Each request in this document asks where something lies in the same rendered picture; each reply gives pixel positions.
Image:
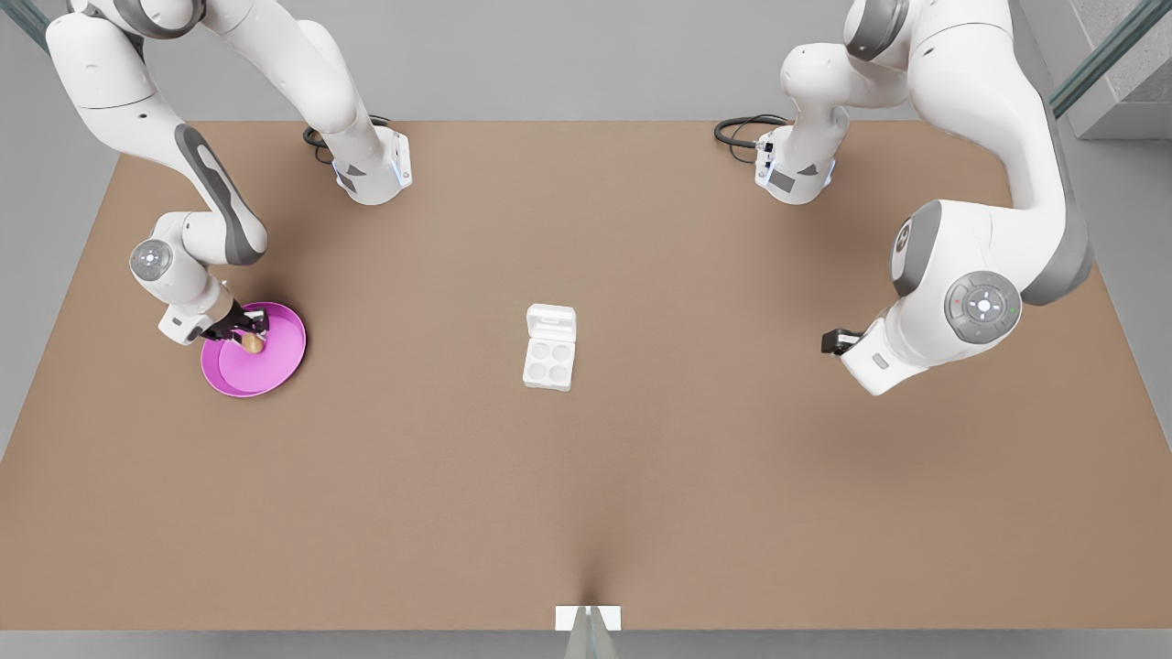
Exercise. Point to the white egg box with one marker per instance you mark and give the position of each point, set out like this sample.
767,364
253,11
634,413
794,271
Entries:
548,362

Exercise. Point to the white egg box lid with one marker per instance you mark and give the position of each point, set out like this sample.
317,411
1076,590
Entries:
551,321

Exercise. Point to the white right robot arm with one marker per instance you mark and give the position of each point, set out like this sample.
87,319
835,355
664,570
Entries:
110,101

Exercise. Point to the silver frame post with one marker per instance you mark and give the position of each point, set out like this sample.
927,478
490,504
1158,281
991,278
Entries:
1108,55
588,633
26,20

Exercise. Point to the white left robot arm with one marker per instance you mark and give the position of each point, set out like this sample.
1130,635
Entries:
989,247

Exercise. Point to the pink round plate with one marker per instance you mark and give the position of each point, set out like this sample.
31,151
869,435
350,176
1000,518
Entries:
261,361

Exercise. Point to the brown egg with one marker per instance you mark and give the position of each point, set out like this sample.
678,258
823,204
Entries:
252,343

